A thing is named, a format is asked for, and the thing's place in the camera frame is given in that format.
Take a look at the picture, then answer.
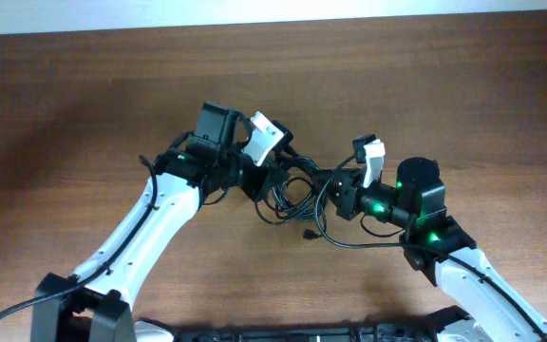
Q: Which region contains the thick black usb cable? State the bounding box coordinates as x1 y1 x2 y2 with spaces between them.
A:
253 144 336 241

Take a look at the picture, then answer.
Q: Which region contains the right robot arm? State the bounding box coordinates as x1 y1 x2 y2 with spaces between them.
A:
311 157 547 341

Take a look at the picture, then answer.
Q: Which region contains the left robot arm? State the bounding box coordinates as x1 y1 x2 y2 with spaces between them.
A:
30 102 292 341

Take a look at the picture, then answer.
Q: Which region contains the left camera cable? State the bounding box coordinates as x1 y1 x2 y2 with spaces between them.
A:
0 113 255 342

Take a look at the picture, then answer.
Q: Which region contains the camera cable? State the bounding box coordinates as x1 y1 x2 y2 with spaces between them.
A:
0 113 255 342
313 151 547 342

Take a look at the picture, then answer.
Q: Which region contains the right camera cable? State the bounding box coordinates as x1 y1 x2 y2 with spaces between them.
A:
313 151 547 342

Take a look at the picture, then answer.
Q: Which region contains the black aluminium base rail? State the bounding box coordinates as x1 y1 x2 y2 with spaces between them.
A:
134 306 490 342

